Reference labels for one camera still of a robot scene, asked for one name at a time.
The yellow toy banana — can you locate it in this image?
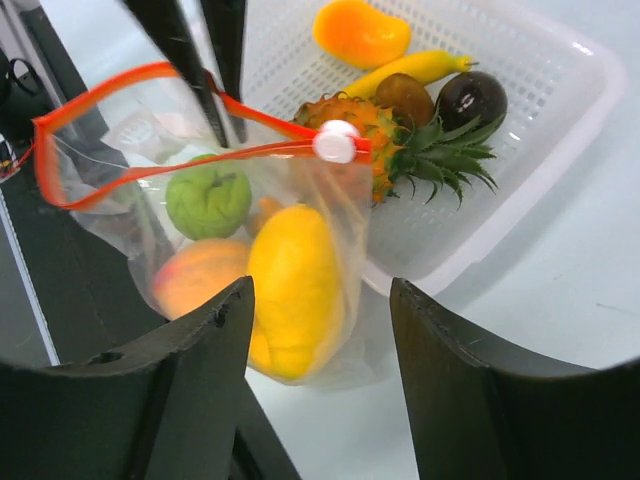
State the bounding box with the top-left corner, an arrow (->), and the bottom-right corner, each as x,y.
342,50 -> 476,98

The green toy bell pepper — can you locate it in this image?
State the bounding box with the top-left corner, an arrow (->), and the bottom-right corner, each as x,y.
165,160 -> 252,240

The clear zip bag red zipper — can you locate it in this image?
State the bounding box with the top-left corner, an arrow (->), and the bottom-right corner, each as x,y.
34,62 -> 374,388

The orange toy pineapple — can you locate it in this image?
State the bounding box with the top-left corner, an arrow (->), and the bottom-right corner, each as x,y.
292,92 -> 504,203

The orange toy papaya half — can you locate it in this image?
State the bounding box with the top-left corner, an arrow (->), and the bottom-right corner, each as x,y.
312,1 -> 412,70

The white perforated plastic basket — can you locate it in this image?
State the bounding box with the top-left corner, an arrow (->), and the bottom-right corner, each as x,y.
192,0 -> 629,297

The orange toy fruit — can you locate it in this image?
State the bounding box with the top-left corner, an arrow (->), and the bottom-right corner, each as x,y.
152,239 -> 249,321

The dark purple toy eggplant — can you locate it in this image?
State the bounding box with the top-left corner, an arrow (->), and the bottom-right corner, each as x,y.
436,71 -> 508,131

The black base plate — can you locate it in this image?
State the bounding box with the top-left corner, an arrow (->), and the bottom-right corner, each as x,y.
1,1 -> 165,367

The brown toy potato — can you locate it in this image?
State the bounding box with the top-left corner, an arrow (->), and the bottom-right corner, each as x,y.
375,73 -> 435,128

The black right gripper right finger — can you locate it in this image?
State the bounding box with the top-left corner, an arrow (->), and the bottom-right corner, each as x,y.
390,278 -> 639,479

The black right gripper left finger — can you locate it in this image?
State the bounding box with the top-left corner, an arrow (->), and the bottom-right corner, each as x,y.
1,277 -> 298,479

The yellow toy mango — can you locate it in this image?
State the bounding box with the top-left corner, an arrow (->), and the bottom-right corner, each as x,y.
247,204 -> 345,381

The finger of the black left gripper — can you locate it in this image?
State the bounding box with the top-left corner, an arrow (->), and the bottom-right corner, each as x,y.
123,0 -> 229,148
199,0 -> 249,145

